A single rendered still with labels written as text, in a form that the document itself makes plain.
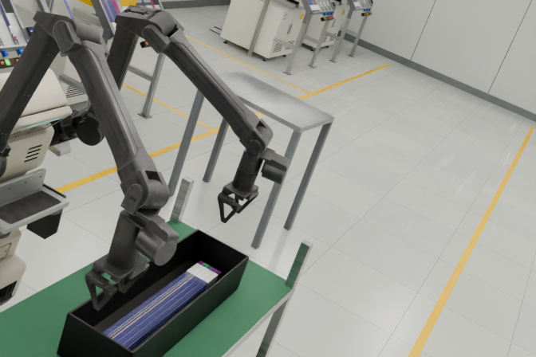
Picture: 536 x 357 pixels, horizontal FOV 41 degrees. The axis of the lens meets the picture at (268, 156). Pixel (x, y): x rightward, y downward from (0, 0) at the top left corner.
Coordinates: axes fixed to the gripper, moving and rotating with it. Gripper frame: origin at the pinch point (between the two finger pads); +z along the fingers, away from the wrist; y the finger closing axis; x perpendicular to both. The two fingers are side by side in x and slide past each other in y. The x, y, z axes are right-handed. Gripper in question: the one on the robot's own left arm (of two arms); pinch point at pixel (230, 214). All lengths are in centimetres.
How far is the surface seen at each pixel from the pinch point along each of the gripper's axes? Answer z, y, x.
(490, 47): 42, 884, 10
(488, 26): 18, 885, 26
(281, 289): 19.5, 11.3, -19.1
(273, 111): 36, 201, 61
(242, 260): 10.4, -0.7, -7.8
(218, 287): 10.5, -17.9, -9.2
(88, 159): 118, 195, 163
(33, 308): 21, -49, 22
